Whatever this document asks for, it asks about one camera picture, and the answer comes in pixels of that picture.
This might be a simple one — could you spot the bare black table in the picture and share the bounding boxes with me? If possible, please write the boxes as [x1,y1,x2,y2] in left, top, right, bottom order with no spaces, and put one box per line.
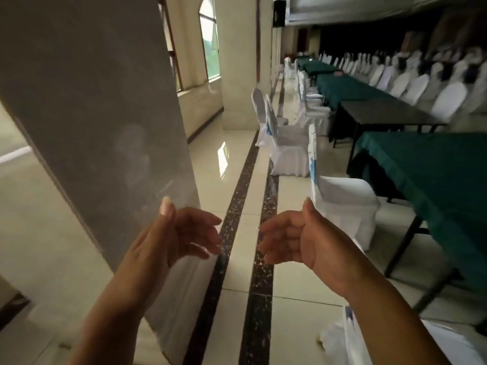
[333,99,449,176]

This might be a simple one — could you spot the arched window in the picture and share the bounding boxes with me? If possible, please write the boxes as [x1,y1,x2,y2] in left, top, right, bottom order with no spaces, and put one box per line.
[199,0,221,82]

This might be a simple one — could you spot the brown framed window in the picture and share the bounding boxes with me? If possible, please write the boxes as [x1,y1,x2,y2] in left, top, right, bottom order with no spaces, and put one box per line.
[158,0,184,92]

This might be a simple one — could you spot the white covered chair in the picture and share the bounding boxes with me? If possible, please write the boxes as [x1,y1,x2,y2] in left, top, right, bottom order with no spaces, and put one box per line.
[251,88,290,148]
[264,94,312,177]
[283,57,300,81]
[307,123,381,252]
[295,70,332,136]

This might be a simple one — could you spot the person's left hand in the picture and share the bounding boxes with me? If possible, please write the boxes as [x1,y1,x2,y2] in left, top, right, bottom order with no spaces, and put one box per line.
[114,197,223,301]

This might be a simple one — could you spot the person's right hand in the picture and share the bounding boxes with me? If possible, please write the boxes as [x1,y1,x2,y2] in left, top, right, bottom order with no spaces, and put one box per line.
[257,197,367,298]

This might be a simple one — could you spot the table with green tablecloth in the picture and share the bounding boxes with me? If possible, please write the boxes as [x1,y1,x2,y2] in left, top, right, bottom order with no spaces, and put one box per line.
[296,58,340,77]
[315,73,397,111]
[348,132,487,314]

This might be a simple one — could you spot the black wall speaker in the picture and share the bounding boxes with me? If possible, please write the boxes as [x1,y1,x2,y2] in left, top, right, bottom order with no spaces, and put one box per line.
[273,0,287,28]

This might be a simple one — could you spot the translucent grey fabric sheet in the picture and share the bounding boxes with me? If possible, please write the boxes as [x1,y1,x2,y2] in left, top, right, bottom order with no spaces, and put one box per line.
[0,0,218,357]

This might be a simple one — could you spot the person's left forearm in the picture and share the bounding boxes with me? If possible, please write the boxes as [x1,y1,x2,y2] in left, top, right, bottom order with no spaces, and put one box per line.
[65,278,161,365]

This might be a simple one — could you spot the row of white covered chairs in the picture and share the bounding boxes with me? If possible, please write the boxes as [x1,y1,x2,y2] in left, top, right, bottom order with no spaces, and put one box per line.
[319,47,487,123]

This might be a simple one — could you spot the person's right forearm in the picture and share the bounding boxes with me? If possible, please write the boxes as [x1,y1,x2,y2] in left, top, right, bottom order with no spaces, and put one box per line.
[342,258,454,365]

